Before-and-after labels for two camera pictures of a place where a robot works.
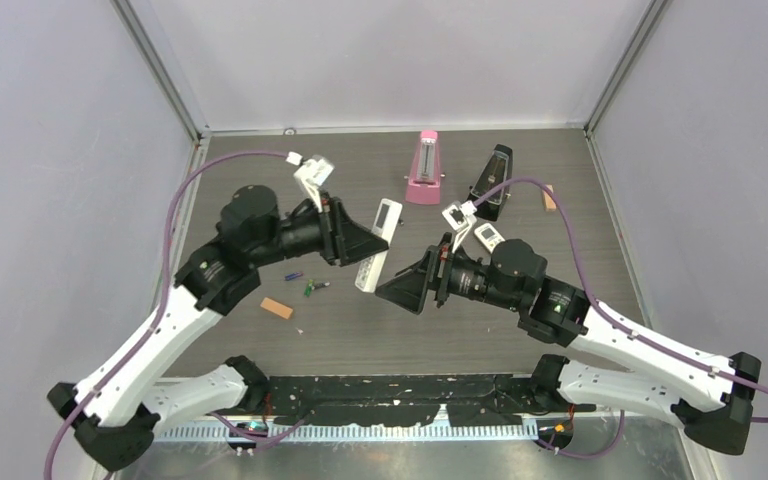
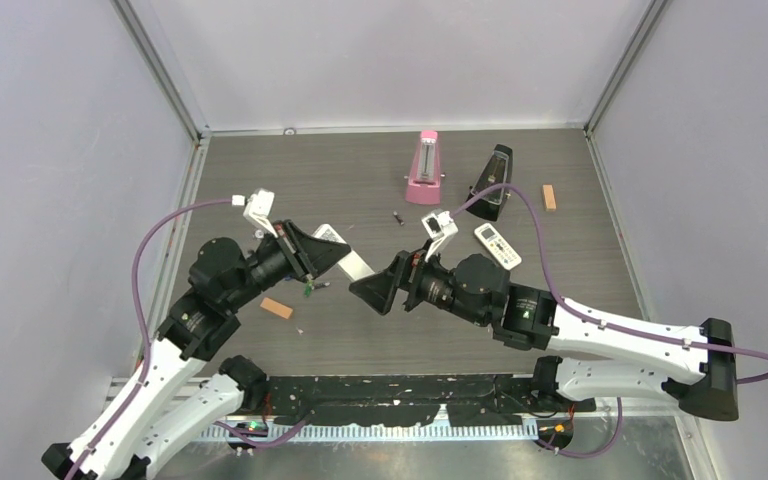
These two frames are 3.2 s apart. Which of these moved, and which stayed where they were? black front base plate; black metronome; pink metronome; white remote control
Moved: white remote control
Stayed: black metronome; pink metronome; black front base plate
